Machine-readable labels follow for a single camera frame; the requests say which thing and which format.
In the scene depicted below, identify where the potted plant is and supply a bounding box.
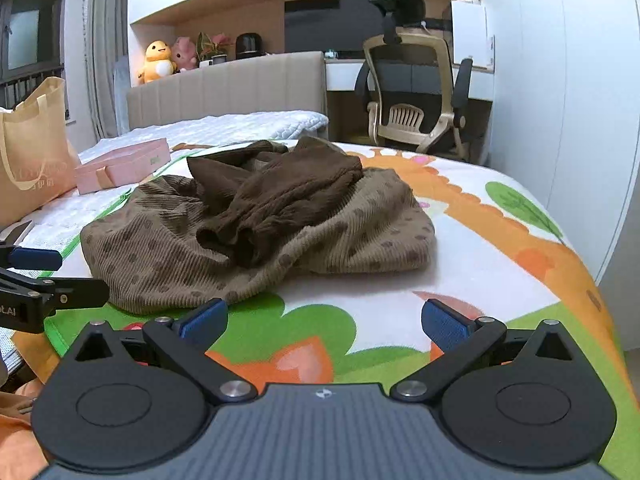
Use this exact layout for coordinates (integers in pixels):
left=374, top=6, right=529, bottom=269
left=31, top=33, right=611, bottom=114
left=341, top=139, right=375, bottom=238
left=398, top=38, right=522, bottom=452
left=196, top=31, right=236, bottom=67

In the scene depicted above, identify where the yellow plush toy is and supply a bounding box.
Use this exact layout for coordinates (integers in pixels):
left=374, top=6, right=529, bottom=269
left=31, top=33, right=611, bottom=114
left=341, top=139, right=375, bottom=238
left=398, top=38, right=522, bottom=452
left=137, top=40, right=179, bottom=85

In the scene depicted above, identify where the dark brown knit garment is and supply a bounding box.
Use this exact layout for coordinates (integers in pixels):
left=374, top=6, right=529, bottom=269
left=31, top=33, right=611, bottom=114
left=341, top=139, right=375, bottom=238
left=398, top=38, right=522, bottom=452
left=187, top=136, right=364, bottom=267

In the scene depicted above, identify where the pink plush toy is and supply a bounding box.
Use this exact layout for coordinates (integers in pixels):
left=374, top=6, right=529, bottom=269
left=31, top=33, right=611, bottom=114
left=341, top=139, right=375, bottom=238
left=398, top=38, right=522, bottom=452
left=171, top=36, right=200, bottom=72

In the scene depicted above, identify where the white desk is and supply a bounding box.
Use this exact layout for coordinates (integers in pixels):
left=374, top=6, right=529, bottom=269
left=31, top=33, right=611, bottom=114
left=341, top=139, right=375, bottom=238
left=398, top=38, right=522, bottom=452
left=324, top=56, right=496, bottom=102

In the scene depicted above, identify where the pink gift box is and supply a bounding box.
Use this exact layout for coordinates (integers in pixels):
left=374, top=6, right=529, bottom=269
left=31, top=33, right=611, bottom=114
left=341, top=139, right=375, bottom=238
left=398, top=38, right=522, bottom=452
left=74, top=138, right=172, bottom=195

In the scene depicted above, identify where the black monitor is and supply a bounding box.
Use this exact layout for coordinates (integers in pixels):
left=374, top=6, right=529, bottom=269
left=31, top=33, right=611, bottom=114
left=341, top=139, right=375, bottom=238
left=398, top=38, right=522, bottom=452
left=284, top=0, right=387, bottom=54

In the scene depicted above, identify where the orange cloth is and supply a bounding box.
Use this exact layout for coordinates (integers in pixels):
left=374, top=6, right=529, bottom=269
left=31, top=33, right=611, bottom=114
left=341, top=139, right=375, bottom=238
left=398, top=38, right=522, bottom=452
left=0, top=377, right=49, bottom=480

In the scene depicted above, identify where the white wardrobe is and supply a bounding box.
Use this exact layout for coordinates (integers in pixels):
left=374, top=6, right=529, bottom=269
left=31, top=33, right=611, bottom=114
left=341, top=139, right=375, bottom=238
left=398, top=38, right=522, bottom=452
left=471, top=0, right=640, bottom=281

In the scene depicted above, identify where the beige tote bag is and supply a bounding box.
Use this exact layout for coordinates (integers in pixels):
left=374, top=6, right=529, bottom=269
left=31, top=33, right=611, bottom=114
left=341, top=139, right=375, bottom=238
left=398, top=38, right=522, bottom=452
left=0, top=76, right=82, bottom=229

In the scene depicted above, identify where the white box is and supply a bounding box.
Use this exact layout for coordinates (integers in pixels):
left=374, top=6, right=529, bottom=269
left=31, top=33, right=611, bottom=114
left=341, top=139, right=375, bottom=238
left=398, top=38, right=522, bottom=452
left=451, top=0, right=489, bottom=69

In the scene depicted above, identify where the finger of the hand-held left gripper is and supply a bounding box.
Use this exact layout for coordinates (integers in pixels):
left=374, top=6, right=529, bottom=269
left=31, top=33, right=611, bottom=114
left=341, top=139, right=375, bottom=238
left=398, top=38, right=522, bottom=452
left=0, top=268, right=111, bottom=311
left=0, top=243, right=63, bottom=272

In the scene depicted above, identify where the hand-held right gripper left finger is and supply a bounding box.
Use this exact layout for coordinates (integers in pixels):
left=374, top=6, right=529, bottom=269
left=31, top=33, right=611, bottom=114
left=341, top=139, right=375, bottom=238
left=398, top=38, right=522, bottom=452
left=75, top=298, right=257, bottom=405

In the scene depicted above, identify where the cartoon printed mat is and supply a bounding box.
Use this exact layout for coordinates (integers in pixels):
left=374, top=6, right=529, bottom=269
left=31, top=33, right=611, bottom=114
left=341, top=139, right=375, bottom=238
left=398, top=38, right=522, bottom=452
left=44, top=139, right=632, bottom=480

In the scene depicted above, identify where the window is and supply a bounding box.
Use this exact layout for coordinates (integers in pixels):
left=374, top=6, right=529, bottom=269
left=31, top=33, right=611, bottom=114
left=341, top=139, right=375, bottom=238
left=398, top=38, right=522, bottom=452
left=0, top=0, right=67, bottom=108

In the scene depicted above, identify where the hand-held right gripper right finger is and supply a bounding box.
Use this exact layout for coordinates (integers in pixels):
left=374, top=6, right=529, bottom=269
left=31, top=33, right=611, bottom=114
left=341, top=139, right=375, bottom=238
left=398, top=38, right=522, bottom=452
left=389, top=298, right=576, bottom=403

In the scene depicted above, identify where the grey curtain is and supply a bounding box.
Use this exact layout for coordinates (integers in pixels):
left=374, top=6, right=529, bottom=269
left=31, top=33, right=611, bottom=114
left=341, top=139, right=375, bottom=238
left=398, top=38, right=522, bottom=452
left=65, top=0, right=131, bottom=142

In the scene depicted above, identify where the tan dotted corduroy garment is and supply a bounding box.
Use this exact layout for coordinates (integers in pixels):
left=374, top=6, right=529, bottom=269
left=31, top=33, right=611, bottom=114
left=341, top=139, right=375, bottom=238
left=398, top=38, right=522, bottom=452
left=80, top=162, right=437, bottom=316

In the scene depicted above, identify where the beige mesh office chair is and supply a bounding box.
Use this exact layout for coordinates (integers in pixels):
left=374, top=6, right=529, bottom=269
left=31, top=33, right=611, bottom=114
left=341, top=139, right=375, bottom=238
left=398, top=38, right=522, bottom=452
left=354, top=0, right=474, bottom=162

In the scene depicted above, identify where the beige padded headboard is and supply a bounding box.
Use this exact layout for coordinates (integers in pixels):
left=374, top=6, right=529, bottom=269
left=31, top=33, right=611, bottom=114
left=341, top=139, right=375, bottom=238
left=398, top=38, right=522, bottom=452
left=126, top=51, right=328, bottom=137

